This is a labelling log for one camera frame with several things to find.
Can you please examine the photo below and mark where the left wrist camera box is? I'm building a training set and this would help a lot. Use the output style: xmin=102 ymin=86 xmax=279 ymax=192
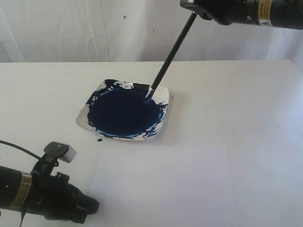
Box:
xmin=44 ymin=141 xmax=77 ymax=163

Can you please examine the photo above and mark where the white paper sheet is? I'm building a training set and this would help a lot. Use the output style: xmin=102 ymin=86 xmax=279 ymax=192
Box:
xmin=87 ymin=146 xmax=237 ymax=227

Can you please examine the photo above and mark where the black left camera cable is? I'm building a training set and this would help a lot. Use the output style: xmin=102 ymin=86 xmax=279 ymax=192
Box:
xmin=0 ymin=140 xmax=43 ymax=160

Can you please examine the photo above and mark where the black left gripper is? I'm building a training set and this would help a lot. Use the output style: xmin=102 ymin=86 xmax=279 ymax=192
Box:
xmin=26 ymin=173 xmax=99 ymax=224

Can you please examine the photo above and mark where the white backdrop curtain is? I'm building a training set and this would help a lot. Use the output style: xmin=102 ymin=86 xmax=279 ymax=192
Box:
xmin=0 ymin=0 xmax=303 ymax=68

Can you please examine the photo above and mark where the black paintbrush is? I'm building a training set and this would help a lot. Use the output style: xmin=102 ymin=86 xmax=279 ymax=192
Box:
xmin=144 ymin=12 xmax=197 ymax=103

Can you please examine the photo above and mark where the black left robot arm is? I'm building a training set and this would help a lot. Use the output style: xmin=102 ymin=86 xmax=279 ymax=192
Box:
xmin=0 ymin=166 xmax=99 ymax=224

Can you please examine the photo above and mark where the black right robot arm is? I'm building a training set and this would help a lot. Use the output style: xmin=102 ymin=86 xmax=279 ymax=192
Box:
xmin=180 ymin=0 xmax=303 ymax=30

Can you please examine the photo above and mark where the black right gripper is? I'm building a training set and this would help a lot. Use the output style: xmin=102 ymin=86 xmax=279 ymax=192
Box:
xmin=180 ymin=0 xmax=259 ymax=26

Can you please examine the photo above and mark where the white plate with blue paint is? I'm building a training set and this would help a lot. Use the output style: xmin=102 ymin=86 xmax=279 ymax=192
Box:
xmin=76 ymin=79 xmax=169 ymax=140

